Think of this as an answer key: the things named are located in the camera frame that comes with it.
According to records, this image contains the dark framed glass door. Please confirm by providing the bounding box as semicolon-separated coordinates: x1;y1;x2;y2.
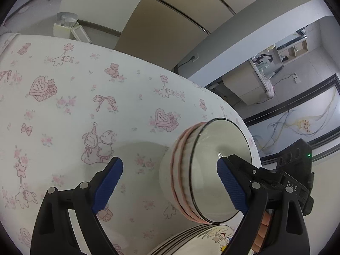
243;73;340;165

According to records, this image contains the pink cloth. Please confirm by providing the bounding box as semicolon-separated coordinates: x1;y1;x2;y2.
263;76;275;98

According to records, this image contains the grey plastic bag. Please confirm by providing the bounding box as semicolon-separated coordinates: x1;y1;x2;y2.
56;12;78;28

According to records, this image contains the person's right hand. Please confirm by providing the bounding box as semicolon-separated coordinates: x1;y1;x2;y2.
254;210;274;250

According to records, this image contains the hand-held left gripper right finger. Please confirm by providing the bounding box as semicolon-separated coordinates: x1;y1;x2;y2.
216;158;311;255

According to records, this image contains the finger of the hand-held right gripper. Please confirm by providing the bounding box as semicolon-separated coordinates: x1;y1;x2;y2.
227;154;283;188

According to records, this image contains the white bowl with dark rim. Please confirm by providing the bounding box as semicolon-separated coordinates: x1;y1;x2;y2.
186;118;253;225

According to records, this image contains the pink print white tablecloth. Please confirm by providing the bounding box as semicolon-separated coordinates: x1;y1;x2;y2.
0;33;262;255

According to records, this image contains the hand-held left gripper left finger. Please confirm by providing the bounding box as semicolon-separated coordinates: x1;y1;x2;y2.
30;157;124;255

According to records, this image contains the pink patterned ceramic bowl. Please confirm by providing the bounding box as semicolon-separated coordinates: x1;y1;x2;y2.
159;123;192;222
175;122;202;223

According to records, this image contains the beige bathroom vanity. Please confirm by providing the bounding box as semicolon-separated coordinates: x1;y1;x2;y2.
222;58;274;105

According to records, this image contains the black faucet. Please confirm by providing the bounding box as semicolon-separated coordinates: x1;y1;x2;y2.
255;54;274;64

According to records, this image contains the bathroom mirror cabinet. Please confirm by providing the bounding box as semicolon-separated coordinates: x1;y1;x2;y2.
275;28;310;61

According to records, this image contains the black power cable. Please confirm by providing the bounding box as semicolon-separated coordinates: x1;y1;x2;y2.
174;58;196;72

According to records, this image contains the beige refrigerator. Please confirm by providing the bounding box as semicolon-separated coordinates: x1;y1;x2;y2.
114;0;296;51

